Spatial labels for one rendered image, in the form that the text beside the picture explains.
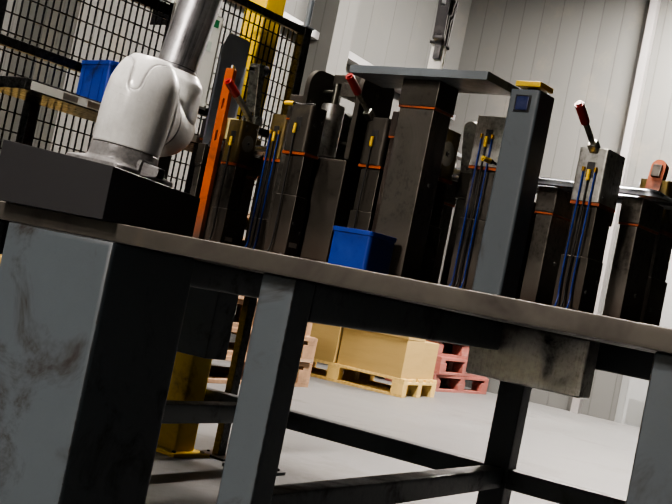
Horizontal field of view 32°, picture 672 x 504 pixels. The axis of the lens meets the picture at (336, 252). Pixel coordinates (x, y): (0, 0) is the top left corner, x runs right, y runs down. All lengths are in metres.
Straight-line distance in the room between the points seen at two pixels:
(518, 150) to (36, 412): 1.14
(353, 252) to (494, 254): 0.30
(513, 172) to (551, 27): 9.39
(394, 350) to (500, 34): 4.49
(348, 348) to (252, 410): 6.35
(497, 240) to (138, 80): 0.85
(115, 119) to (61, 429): 0.67
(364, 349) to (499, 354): 5.29
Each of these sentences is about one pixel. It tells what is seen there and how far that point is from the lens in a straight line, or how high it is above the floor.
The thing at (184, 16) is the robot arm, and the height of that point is 1.22.
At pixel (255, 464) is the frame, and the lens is 2.28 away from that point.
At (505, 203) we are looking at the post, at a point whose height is 0.90.
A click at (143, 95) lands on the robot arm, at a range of 2.60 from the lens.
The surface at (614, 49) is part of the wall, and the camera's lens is 11.54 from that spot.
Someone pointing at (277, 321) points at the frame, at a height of 0.57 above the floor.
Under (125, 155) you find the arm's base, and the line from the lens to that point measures 2.58.
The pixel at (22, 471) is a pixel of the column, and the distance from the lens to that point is 2.56.
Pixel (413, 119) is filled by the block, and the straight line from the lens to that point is 2.59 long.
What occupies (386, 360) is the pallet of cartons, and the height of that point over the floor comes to 0.24.
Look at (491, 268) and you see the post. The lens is 2.42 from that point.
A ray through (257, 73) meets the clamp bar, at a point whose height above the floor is 1.19.
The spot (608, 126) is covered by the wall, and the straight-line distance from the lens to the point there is 11.36.
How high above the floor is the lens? 0.65
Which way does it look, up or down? 2 degrees up
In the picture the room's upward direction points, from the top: 12 degrees clockwise
